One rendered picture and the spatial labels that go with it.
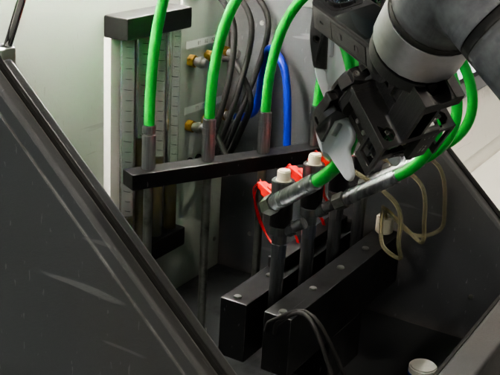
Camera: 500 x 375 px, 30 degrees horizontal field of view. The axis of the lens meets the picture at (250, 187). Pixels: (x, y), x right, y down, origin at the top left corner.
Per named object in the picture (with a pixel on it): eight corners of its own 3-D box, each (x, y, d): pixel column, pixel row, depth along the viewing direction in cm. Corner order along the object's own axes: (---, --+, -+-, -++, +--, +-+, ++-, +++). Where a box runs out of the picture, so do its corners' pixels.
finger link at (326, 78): (358, 120, 101) (366, 35, 97) (309, 110, 103) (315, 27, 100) (370, 114, 103) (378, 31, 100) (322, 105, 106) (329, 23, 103)
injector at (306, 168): (321, 323, 122) (334, 172, 115) (288, 312, 125) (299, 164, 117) (330, 315, 124) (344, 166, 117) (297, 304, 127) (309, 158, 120)
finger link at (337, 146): (324, 205, 89) (357, 161, 81) (298, 152, 91) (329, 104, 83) (351, 197, 91) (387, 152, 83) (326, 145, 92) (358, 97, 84)
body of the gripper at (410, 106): (360, 180, 81) (404, 112, 70) (319, 98, 84) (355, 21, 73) (435, 155, 83) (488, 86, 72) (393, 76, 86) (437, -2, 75)
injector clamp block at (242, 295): (283, 428, 115) (291, 318, 110) (215, 401, 120) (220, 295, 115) (390, 322, 143) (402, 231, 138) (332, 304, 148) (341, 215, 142)
